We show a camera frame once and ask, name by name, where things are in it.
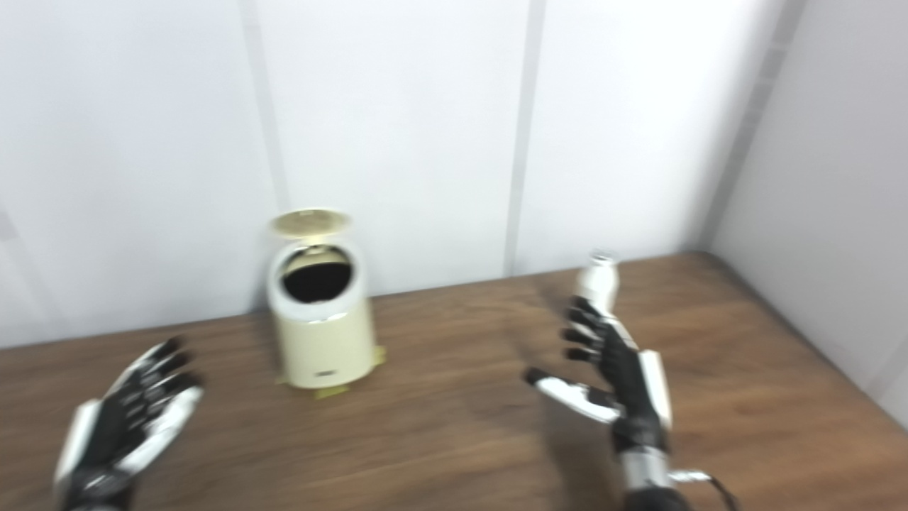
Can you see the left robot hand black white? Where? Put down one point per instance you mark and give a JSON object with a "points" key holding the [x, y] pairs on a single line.
{"points": [[117, 433]]}

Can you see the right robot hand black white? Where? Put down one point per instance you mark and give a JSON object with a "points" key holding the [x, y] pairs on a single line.
{"points": [[628, 383]]}

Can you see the small white plastic bottle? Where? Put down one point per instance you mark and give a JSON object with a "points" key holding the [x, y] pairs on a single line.
{"points": [[597, 284]]}

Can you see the cream-colored bin body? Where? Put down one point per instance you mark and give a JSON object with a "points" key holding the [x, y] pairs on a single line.
{"points": [[323, 348]]}

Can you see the round cream bin lid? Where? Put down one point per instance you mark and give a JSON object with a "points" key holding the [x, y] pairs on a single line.
{"points": [[308, 221]]}

